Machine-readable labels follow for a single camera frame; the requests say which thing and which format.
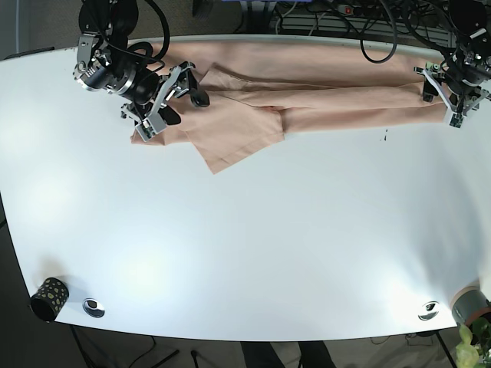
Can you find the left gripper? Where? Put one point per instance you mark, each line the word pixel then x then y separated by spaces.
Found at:
pixel 457 79

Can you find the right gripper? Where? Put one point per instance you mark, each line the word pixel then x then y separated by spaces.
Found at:
pixel 126 74

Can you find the black gold spotted cup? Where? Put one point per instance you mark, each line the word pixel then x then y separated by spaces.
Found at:
pixel 47 302

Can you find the grey plant pot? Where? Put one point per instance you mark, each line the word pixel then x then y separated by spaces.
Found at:
pixel 469 304

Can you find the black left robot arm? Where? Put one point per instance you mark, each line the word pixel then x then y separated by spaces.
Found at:
pixel 459 18

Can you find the left silver table grommet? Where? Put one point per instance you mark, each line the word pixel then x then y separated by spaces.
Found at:
pixel 93 308

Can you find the silver table grommet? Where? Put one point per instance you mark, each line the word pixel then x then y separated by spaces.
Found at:
pixel 428 310
pixel 93 308

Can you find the right silver table grommet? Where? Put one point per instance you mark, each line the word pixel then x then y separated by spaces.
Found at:
pixel 428 310

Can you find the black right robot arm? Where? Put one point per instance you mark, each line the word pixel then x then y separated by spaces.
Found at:
pixel 114 21

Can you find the green potted plant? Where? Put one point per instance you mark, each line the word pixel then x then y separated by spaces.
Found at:
pixel 474 349

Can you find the peach pink T-shirt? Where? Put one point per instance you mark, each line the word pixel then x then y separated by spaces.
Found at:
pixel 260 91

